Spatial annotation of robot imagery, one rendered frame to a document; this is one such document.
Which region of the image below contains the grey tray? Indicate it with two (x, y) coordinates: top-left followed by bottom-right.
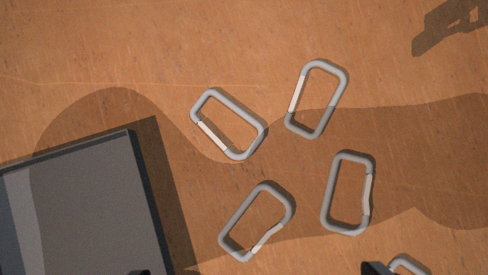
(0, 128), (175, 275)

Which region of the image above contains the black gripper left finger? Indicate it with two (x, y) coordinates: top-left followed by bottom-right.
(128, 270), (151, 275)

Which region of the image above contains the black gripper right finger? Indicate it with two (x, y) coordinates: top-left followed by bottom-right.
(361, 261), (400, 275)

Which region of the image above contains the grey carabiner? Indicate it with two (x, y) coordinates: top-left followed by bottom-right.
(218, 183), (293, 263)
(320, 152), (373, 236)
(387, 257), (428, 275)
(190, 89), (265, 161)
(283, 59), (347, 140)

